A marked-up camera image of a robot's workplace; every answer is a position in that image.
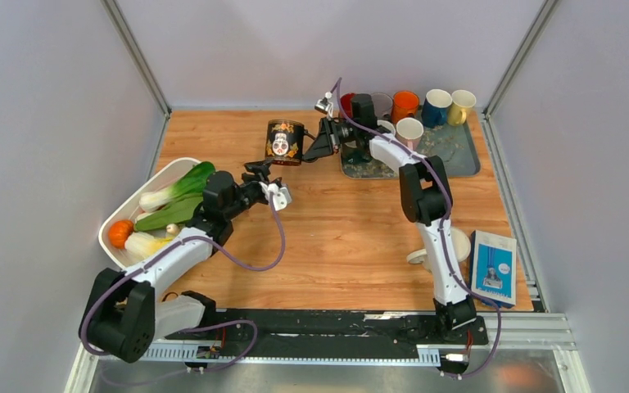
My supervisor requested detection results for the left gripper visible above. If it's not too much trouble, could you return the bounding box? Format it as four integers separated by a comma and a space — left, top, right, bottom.
224, 158, 273, 221

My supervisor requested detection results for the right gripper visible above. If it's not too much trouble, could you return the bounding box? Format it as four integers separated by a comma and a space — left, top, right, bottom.
305, 115, 361, 159

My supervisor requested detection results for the black mug with gold rim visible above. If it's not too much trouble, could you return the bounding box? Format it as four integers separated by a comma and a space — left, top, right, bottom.
265, 120, 313, 166

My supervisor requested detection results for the red mug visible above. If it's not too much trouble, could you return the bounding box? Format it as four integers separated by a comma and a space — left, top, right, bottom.
339, 93, 355, 119

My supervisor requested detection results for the light green faceted mug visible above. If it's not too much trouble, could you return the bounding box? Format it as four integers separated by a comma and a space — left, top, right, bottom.
377, 120, 396, 136

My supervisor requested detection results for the lilac grey mug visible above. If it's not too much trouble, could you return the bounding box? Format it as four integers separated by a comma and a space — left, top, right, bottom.
371, 93, 393, 120

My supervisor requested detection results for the pink faceted mug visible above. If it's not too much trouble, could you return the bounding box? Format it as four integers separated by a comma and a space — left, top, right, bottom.
395, 117, 424, 151

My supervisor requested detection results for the orange mug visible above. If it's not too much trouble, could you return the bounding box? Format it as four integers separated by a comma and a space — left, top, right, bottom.
390, 90, 419, 124

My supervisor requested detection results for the navy blue mug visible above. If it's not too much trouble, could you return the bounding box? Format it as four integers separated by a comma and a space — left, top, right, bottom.
421, 88, 452, 129

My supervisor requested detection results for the yellow mug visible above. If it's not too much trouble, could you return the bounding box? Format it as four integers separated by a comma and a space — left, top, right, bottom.
446, 89, 477, 126

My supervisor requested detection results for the cream white mug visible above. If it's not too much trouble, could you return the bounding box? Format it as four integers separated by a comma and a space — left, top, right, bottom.
406, 226, 471, 272

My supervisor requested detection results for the dark green mug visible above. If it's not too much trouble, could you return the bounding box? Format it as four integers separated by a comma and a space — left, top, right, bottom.
341, 141, 372, 165

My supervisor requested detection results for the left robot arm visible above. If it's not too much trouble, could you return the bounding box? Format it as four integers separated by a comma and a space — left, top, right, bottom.
79, 158, 291, 363

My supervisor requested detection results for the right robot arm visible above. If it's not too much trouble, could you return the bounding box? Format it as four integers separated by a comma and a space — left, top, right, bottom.
303, 92, 477, 342

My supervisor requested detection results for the bok choy vegetable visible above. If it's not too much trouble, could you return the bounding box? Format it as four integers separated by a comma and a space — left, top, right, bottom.
138, 161, 215, 212

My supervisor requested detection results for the green leafy vegetable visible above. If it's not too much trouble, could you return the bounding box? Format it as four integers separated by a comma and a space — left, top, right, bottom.
134, 194, 203, 232

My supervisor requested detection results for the floral blue tray mat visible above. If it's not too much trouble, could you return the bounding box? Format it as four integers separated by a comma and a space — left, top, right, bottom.
340, 122, 481, 179

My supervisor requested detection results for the white oval vegetable dish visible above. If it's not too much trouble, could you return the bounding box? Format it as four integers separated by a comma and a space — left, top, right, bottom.
98, 157, 202, 269

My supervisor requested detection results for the small orange pumpkin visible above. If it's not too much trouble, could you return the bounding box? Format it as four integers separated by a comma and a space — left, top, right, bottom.
107, 219, 134, 249

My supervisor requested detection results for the blue and white box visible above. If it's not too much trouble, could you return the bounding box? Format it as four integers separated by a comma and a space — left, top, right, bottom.
469, 230, 517, 309

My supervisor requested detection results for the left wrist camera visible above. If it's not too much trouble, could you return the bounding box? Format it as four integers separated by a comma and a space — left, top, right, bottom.
260, 182, 292, 212

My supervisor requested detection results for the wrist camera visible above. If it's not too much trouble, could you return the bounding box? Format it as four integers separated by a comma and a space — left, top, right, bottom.
260, 182, 292, 212
314, 91, 334, 119

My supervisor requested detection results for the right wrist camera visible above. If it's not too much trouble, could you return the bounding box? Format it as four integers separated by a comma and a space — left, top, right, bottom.
314, 91, 334, 119

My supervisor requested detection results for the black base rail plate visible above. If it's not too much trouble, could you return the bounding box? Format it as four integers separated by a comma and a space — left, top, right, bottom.
169, 309, 488, 359

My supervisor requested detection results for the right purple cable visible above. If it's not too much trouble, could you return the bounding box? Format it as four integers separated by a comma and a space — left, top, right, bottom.
333, 76, 504, 380

